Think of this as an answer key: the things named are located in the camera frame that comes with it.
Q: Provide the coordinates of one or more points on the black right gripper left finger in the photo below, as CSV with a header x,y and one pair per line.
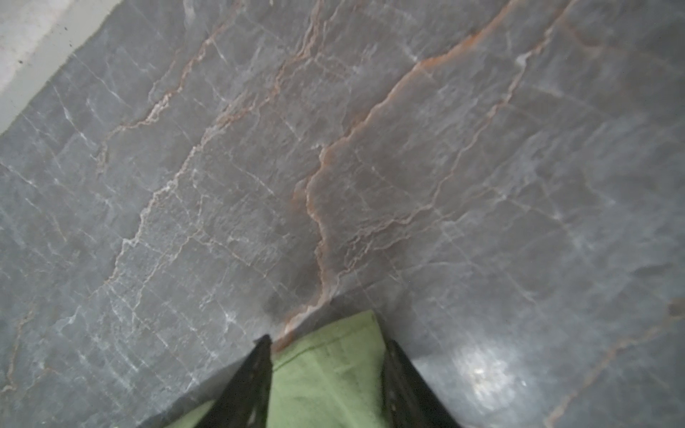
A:
x,y
245,400

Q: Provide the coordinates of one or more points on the green tank top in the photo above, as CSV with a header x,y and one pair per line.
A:
x,y
328,378

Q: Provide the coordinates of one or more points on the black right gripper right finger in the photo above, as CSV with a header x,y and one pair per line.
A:
x,y
408,401

